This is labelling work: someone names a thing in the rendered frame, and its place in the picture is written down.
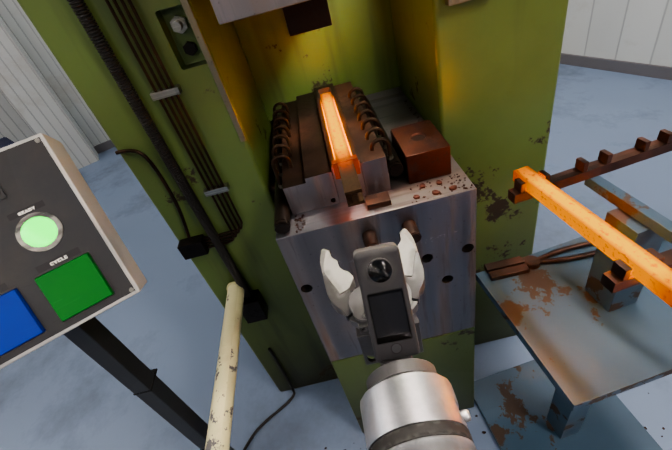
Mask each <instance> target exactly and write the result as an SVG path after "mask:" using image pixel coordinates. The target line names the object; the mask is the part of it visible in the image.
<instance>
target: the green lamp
mask: <svg viewBox="0 0 672 450"><path fill-rule="evenodd" d="M57 233H58V229H57V226H56V224H55V223H54V222H53V221H52V220H51V219H49V218H46V217H34V218H31V219H29V220H27V221H26V222H25V223H24V224H23V226H22V228H21V237H22V239H23V240H24V241H25V242H26V243H27V244H28V245H31V246H34V247H43V246H46V245H49V244H50V243H52V242H53V241H54V240H55V238H56V236H57Z"/></svg>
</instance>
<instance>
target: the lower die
mask: <svg viewBox="0 0 672 450"><path fill-rule="evenodd" d="M326 87H330V88H331V91H332V95H333V98H334V101H335V104H336V107H337V110H338V113H339V116H340V119H341V122H342V125H343V128H344V131H345V134H346V138H347V141H348V144H349V147H350V150H351V153H352V155H355V154H356V156H357V158H358V163H359V167H360V172H361V173H360V174H357V175H358V178H359V181H360V184H361V188H362V194H363V197H364V196H367V195H372V194H376V193H380V192H383V191H387V190H391V185H390V179H389V173H388V167H387V161H386V156H385V154H384V152H383V150H382V148H381V145H380V143H379V142H377V143H376V144H375V145H374V151H370V144H371V142H372V141H373V140H374V139H375V138H377V137H376V135H375V133H374V131H373V132H371V133H370V135H369V140H365V134H366V132H367V131H368V129H370V128H372V126H371V124H370V122H367V123H366V124H365V130H361V124H362V122H363V121H364V120H365V119H366V118H367V116H366V114H365V113H364V114H362V116H361V121H358V120H357V116H358V113H359V112H360V111H361V110H363V107H362V105H360V106H359V107H358V109H357V111H358V112H357V113H354V107H355V105H356V104H357V103H358V102H360V101H359V99H358V98H356V99H355V101H354V105H351V99H352V97H353V96H354V95H356V93H355V91H353V92H352V94H351V98H348V92H349V91H350V89H352V88H353V86H352V84H351V82H346V83H342V84H339V85H335V86H333V83H331V84H328V85H324V86H320V87H316V88H313V89H314V92H312V93H308V94H304V95H300V96H297V97H296V100H295V101H292V102H288V103H285V104H286V105H287V106H288V108H289V112H290V113H289V117H290V121H289V124H290V127H291V128H290V129H289V131H290V134H291V137H289V139H290V142H291V145H292V146H291V147H289V148H290V150H291V153H292V157H289V156H288V153H287V150H286V149H285V148H283V147H282V154H284V155H287V156H288V157H289V158H290V160H291V162H292V165H293V168H289V166H288V163H287V161H286V160H285V159H283V158H282V174H283V191H284V194H285V196H286V199H287V202H288V204H289V207H290V209H291V212H292V214H293V215H295V214H299V213H302V212H306V211H310V210H314V209H318V208H322V207H326V206H330V205H333V204H337V203H340V202H345V201H347V200H346V196H345V193H344V189H343V185H342V181H341V179H336V176H335V173H334V169H333V165H332V161H333V160H334V156H333V152H332V148H331V144H330V139H329V135H328V131H327V127H326V123H325V119H324V114H323V110H322V106H321V102H320V98H319V94H318V90H319V89H322V88H326ZM332 198H335V199H336V201H335V202H331V199H332Z"/></svg>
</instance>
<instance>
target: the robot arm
mask: <svg viewBox="0 0 672 450"><path fill-rule="evenodd" d="M399 238H400V243H399V244H398V246H397V245H396V244H395V243H394V242H388V243H384V244H379V245H374V246H369V247H365V248H360V249H356V250H355V251H354V252H353V259H354V264H355V268H356V273H357V278H358V282H359V287H358V288H356V289H355V287H356V284H355V281H354V278H353V276H352V275H351V274H350V273H349V272H348V271H344V270H342V269H341V268H340V267H339V265H338V262H337V260H335V259H333V258H332V255H331V252H330V250H327V249H322V250H321V255H320V264H321V269H322V274H323V279H324V283H325V287H326V291H327V295H328V297H329V300H330V302H331V305H332V306H333V308H334V309H335V310H336V312H337V313H338V314H340V315H344V316H345V318H346V320H347V321H350V322H351V325H352V326H354V327H356V334H357V339H358V341H359V344H360V347H361V350H362V353H363V356H364V359H365V362H366V365H371V364H375V363H380V365H381V366H380V367H379V368H377V369H376V370H374V371H373V372H372V373H371V374H370V375H369V377H368V379H367V382H366V385H367V391H366V392H365V394H364V395H363V397H362V399H361V401H360V410H361V416H362V422H363V428H364V434H365V439H366V445H367V450H477V449H476V447H475V444H474V442H473V439H472V436H471V434H470V431H469V429H468V427H467V424H466V422H469V421H471V416H470V413H469V411H468V410H466V409H463V410H459V405H458V401H457V398H456V396H455V393H454V390H453V388H452V385H451V383H450V382H449V381H448V379H447V378H445V377H443V376H441V375H439V374H437V372H436V369H435V366H434V365H433V364H432V363H431V362H429V361H427V360H423V359H418V358H413V356H412V355H417V354H419V353H420V352H424V351H423V344H422V337H421V330H420V323H419V320H418V318H417V316H416V311H417V310H418V304H420V296H421V295H422V294H423V293H424V289H425V276H424V269H423V265H422V262H421V259H420V256H419V253H418V250H417V247H416V244H415V242H414V239H413V237H412V236H411V234H410V233H409V232H408V230H407V229H405V228H404V229H402V230H401V231H400V232H399ZM354 289H355V290H354ZM367 355H368V356H372V357H373V356H374V357H375V358H373V359H370V358H368V356H367Z"/></svg>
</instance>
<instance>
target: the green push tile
mask: <svg viewBox="0 0 672 450"><path fill-rule="evenodd" d="M35 282H36V284H37V285H38V287H39V288H40V290H41V291H42V293H43V294H44V296H45V297H46V298H47V300H48V301H49V303H50V304H51V306H52V307H53V309H54V310H55V312H56V313H57V315H58V316H59V318H60V319H61V321H66V320H68V319H69V318H71V317H73V316H75V315H77V314H78V313H80V312H82V311H84V310H86V309H88V308H89V307H91V306H93V305H95V304H97V303H99V302H100V301H102V300H104V299H106V298H108V297H110V296H111V295H113V294H114V291H113V290H112V288H111V287H110V285H109V283H108V282H107V280H106V279H105V277H104V276H103V274H102V272H101V271H100V269H99V268H98V266H97V265H96V263H95V261H94V260H93V258H92V257H91V255H90V254H89V252H87V253H85V254H83V255H81V256H79V257H77V258H75V259H73V260H71V261H69V262H67V263H65V264H63V265H61V266H59V267H57V268H55V269H53V270H51V271H49V272H47V273H45V274H43V275H41V276H39V277H37V278H35Z"/></svg>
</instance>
